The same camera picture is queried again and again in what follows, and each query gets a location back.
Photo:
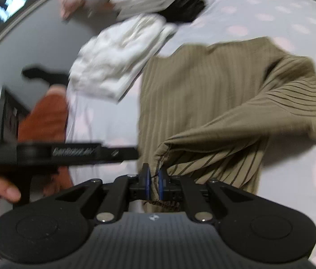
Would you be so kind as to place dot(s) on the folded black clothes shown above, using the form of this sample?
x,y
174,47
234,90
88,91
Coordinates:
x,y
183,11

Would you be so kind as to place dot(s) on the folded white gauze garment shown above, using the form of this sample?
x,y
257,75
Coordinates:
x,y
109,63

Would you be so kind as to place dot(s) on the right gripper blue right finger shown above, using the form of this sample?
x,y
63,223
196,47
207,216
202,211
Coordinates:
x,y
189,195

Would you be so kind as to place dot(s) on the olive striped pants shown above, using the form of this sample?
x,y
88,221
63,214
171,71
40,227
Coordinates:
x,y
209,112

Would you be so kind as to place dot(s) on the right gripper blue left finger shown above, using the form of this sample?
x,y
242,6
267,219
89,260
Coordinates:
x,y
117,196

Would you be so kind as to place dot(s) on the black sock foot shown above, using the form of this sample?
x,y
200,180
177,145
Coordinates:
x,y
51,78

